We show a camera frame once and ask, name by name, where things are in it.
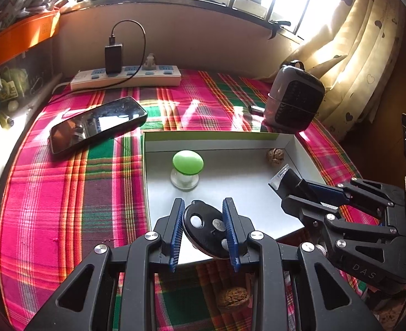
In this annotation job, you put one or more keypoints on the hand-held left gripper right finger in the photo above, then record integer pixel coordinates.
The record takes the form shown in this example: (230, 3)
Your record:
(230, 234)

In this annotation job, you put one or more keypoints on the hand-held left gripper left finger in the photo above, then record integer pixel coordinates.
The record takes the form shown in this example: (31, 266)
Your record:
(177, 234)

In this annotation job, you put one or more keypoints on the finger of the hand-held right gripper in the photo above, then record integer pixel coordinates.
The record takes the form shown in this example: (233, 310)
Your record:
(323, 191)
(303, 210)

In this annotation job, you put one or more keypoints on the black round disc with holes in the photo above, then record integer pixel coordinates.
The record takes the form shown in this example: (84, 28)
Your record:
(199, 238)

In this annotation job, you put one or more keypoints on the black rectangular device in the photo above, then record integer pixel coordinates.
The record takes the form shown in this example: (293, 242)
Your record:
(294, 181)

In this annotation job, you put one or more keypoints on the white green-edged box tray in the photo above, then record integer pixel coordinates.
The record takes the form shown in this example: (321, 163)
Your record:
(240, 186)

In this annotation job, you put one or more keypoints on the brown walnut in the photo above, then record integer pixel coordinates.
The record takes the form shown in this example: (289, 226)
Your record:
(275, 157)
(232, 298)

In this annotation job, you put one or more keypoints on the green mushroom-shaped lamp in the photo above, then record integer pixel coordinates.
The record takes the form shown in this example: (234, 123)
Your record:
(187, 162)

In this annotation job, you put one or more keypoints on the grey portable heater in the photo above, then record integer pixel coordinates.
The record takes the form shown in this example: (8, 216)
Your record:
(292, 100)

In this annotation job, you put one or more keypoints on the small metal cylinder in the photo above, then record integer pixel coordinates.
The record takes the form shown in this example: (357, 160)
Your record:
(256, 109)

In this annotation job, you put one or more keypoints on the plaid tablecloth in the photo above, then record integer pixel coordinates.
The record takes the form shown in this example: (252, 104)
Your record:
(68, 196)

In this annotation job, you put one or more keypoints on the black smartphone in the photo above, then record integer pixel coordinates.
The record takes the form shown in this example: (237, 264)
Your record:
(99, 124)

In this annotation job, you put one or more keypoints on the cream heart-print curtain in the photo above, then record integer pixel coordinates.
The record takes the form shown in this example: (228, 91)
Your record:
(361, 58)

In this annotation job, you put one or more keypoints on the white power strip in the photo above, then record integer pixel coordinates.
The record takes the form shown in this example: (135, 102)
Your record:
(161, 76)

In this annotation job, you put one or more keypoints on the black window clip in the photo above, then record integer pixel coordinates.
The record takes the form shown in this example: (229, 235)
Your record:
(276, 27)

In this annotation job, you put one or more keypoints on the white plug adapter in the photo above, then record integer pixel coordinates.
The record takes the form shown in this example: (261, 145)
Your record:
(149, 62)

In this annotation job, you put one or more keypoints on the black charger plug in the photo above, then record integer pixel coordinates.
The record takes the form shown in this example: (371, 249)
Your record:
(114, 58)

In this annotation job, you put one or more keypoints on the green printed small package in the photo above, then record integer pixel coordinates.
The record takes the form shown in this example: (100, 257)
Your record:
(11, 82)

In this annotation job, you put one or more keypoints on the orange plastic tray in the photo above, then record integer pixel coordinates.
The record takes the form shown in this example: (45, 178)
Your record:
(20, 38)

